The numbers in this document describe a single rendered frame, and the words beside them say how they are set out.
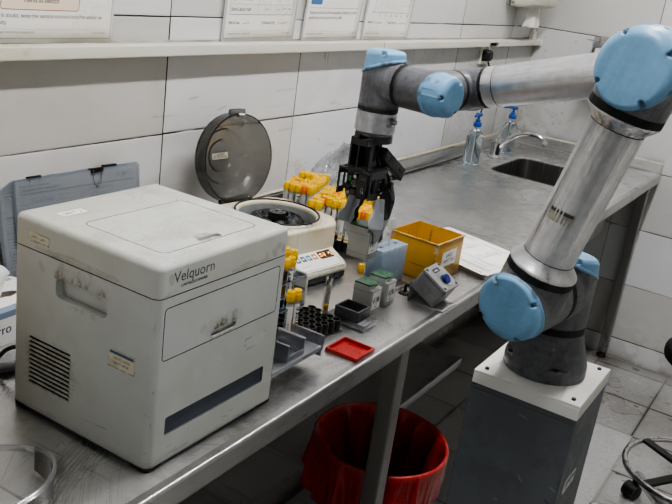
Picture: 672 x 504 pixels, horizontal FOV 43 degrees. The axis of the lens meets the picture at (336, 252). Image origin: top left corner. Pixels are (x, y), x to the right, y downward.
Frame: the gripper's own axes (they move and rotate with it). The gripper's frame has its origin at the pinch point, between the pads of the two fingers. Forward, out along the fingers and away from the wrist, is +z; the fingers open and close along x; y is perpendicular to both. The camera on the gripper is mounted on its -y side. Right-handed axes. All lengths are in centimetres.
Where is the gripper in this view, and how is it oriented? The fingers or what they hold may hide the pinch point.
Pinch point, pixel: (364, 233)
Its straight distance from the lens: 165.2
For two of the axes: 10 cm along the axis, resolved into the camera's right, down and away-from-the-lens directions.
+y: -5.3, 2.1, -8.2
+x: 8.4, 2.8, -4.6
